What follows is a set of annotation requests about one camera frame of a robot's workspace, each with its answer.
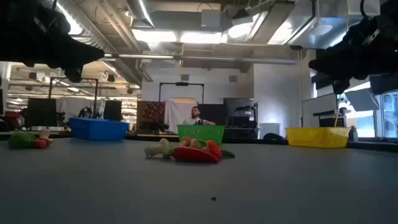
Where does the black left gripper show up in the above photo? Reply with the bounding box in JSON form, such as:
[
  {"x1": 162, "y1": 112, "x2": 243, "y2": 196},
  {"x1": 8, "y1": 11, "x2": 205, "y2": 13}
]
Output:
[{"x1": 18, "y1": 0, "x2": 105, "y2": 83}]

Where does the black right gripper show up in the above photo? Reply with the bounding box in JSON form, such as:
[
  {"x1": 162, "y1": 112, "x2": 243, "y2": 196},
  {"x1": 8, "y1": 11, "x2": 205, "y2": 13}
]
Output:
[{"x1": 308, "y1": 15, "x2": 382, "y2": 95}]

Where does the small red tomato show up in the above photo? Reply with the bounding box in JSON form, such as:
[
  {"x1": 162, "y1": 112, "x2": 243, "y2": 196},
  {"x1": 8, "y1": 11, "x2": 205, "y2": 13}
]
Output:
[{"x1": 32, "y1": 138, "x2": 53, "y2": 149}]

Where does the green lettuce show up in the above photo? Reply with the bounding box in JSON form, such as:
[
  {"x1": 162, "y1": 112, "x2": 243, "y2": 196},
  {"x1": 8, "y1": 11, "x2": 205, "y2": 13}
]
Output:
[{"x1": 8, "y1": 130, "x2": 37, "y2": 149}]

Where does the white and green bok choy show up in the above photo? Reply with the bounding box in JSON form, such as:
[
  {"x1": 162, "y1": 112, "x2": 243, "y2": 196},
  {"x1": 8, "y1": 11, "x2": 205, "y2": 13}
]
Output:
[{"x1": 144, "y1": 138, "x2": 174, "y2": 159}]

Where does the orange-red pepper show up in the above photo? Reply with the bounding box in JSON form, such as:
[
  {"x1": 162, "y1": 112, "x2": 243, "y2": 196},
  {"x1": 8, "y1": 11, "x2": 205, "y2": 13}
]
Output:
[{"x1": 205, "y1": 140, "x2": 223, "y2": 162}]

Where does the long red chili pepper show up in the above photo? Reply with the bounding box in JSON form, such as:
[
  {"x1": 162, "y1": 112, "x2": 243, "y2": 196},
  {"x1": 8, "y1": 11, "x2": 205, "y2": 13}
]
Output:
[{"x1": 172, "y1": 146, "x2": 220, "y2": 164}]

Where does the whiteboard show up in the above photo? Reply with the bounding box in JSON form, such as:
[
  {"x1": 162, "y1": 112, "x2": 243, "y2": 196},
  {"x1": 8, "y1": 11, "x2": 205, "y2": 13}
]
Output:
[{"x1": 301, "y1": 92, "x2": 338, "y2": 128}]

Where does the white cloth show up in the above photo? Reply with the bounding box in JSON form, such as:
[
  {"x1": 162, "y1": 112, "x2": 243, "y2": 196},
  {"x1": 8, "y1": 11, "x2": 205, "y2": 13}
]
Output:
[
  {"x1": 55, "y1": 97, "x2": 106, "y2": 123},
  {"x1": 164, "y1": 98, "x2": 198, "y2": 134}
]

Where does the person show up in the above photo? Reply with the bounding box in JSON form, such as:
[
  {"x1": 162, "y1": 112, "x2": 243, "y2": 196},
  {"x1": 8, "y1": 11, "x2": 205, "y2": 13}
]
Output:
[
  {"x1": 182, "y1": 106, "x2": 216, "y2": 126},
  {"x1": 77, "y1": 106, "x2": 93, "y2": 119}
]

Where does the black rectangular panel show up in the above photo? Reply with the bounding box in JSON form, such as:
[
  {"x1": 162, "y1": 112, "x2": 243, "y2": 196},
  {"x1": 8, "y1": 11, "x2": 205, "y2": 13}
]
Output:
[{"x1": 369, "y1": 74, "x2": 398, "y2": 95}]

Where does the black monitor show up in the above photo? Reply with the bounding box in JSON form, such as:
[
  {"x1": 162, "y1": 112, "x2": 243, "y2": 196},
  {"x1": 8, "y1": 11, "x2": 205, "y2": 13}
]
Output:
[
  {"x1": 27, "y1": 98, "x2": 58, "y2": 127},
  {"x1": 103, "y1": 100, "x2": 123, "y2": 121}
]

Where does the dark bottle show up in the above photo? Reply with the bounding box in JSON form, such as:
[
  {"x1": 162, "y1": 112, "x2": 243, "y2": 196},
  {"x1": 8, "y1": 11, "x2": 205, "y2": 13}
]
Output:
[{"x1": 348, "y1": 125, "x2": 359, "y2": 142}]

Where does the yellow plastic basket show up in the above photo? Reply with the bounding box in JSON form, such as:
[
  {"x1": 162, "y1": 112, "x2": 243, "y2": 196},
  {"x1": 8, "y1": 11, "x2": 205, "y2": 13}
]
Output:
[{"x1": 285, "y1": 126, "x2": 351, "y2": 149}]

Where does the glass window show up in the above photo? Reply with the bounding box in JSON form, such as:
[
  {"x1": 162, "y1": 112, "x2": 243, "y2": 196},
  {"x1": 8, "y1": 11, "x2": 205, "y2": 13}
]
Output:
[{"x1": 379, "y1": 90, "x2": 398, "y2": 139}]

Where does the blue plastic basket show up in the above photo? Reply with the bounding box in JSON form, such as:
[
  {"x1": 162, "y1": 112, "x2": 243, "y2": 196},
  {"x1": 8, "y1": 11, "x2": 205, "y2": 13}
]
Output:
[{"x1": 68, "y1": 117, "x2": 130, "y2": 141}]

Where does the grey ceiling pipe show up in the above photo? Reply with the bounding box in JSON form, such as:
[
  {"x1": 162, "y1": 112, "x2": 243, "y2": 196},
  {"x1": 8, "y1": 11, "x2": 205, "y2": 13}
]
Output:
[{"x1": 104, "y1": 54, "x2": 299, "y2": 65}]

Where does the bright ceiling light panel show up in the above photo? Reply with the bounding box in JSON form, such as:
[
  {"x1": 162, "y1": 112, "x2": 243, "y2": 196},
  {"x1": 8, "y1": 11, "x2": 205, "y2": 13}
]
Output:
[
  {"x1": 132, "y1": 29, "x2": 178, "y2": 43},
  {"x1": 179, "y1": 30, "x2": 223, "y2": 45}
]

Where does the red box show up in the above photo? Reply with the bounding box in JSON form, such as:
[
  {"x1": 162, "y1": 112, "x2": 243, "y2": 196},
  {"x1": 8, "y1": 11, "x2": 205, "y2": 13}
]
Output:
[{"x1": 4, "y1": 111, "x2": 22, "y2": 128}]

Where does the white bin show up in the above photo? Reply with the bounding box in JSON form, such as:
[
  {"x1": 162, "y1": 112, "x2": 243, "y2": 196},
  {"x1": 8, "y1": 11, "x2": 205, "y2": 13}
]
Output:
[{"x1": 259, "y1": 122, "x2": 281, "y2": 139}]

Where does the dark patterned cloth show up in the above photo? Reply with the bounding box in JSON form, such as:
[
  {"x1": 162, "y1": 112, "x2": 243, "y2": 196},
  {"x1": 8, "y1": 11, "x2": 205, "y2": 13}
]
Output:
[{"x1": 136, "y1": 100, "x2": 165, "y2": 134}]

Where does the black flat panel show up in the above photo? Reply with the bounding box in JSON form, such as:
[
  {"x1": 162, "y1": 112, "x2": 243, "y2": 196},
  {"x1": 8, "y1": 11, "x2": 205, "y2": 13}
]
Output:
[{"x1": 198, "y1": 103, "x2": 225, "y2": 126}]

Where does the grey ceiling box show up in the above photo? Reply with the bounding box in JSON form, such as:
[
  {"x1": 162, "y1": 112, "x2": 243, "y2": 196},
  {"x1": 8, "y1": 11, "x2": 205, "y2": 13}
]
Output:
[{"x1": 200, "y1": 9, "x2": 222, "y2": 29}]

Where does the green plastic basket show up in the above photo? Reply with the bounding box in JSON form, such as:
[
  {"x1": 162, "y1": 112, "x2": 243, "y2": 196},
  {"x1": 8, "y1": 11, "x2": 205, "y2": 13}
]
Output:
[{"x1": 177, "y1": 124, "x2": 226, "y2": 146}]

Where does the black metal camera frame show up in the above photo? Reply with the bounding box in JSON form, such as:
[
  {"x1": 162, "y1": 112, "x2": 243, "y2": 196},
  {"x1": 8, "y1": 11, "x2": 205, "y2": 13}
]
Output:
[
  {"x1": 158, "y1": 82, "x2": 205, "y2": 105},
  {"x1": 48, "y1": 77, "x2": 100, "y2": 119}
]

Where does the yellow cable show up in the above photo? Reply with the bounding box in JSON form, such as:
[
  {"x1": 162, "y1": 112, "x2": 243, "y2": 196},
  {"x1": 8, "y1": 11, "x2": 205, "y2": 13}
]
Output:
[{"x1": 333, "y1": 105, "x2": 342, "y2": 128}]

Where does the silver ventilation duct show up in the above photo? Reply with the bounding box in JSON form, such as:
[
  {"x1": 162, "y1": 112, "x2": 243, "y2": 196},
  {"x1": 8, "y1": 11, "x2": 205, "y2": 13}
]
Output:
[
  {"x1": 57, "y1": 0, "x2": 144, "y2": 85},
  {"x1": 126, "y1": 0, "x2": 155, "y2": 28}
]

